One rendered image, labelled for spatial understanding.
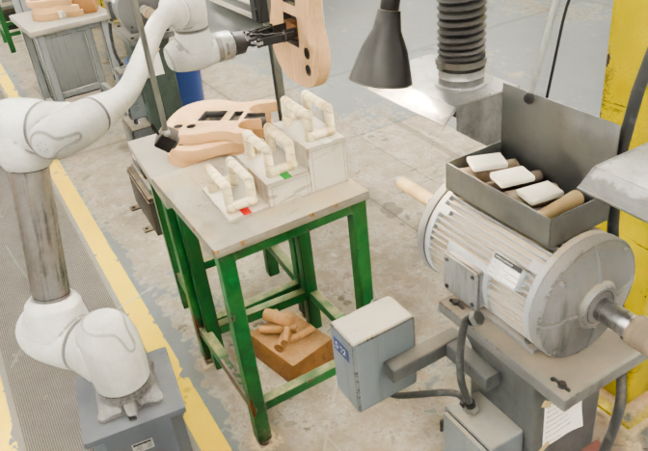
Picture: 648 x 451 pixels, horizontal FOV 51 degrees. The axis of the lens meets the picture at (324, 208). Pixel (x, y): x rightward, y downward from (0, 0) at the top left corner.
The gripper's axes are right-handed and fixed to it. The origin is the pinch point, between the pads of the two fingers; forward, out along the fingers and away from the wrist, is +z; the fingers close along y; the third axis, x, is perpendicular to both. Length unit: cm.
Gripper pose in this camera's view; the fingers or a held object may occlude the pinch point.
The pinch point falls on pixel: (289, 30)
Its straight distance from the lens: 227.3
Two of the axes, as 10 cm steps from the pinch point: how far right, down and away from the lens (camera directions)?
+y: 4.8, 4.1, -7.8
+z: 8.7, -3.1, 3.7
